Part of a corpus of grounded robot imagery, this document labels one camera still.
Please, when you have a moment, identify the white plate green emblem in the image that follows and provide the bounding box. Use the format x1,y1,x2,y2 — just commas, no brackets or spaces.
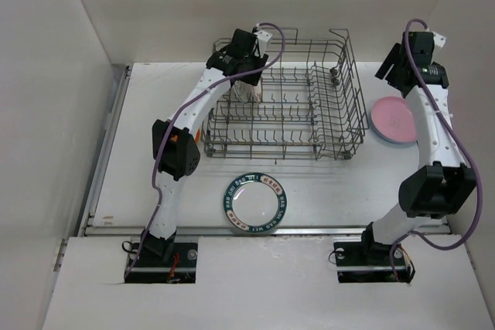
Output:
232,80,249,104

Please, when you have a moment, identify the pink plate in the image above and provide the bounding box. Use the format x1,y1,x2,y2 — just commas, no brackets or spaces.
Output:
369,96,417,145

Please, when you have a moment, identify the white plate teal rim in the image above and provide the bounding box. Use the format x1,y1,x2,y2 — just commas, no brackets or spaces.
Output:
223,172,288,234

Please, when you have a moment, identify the white plate orange sunburst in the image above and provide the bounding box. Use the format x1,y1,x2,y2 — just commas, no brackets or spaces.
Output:
251,82,263,104

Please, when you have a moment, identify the blue plate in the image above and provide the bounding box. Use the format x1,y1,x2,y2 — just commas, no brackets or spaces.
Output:
374,131,418,148

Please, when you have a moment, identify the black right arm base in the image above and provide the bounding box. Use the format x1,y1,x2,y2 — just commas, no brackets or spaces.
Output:
329,240,416,284

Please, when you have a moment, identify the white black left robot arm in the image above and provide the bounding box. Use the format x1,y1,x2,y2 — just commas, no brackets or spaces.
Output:
138,26,273,266

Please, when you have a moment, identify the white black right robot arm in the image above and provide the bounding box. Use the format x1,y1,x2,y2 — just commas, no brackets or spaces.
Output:
358,31,479,264

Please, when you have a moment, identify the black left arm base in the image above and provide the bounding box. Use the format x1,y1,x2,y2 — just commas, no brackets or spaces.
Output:
121,237,199,284

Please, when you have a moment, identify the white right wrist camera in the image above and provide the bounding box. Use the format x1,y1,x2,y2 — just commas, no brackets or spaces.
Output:
432,32,446,49

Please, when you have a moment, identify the grey wire dish rack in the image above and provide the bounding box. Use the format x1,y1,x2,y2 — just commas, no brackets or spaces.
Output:
201,28,369,161

